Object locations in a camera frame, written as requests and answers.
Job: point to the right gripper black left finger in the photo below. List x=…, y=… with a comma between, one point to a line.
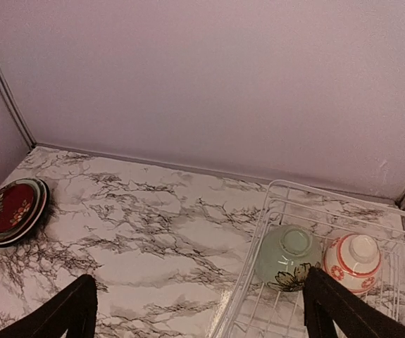
x=70, y=313

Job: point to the aluminium left corner post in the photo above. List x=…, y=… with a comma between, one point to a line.
x=15, y=113

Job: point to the pale green flower bowl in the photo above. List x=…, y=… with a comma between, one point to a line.
x=285, y=257

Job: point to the dark red flower plate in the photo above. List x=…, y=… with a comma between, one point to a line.
x=16, y=204

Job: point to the red green leaf plate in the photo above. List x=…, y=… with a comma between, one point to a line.
x=42, y=211

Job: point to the white wire dish rack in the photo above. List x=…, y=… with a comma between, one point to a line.
x=276, y=309

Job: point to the pale green flower plate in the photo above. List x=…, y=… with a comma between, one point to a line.
x=38, y=192

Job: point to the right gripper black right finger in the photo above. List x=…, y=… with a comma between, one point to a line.
x=328, y=304

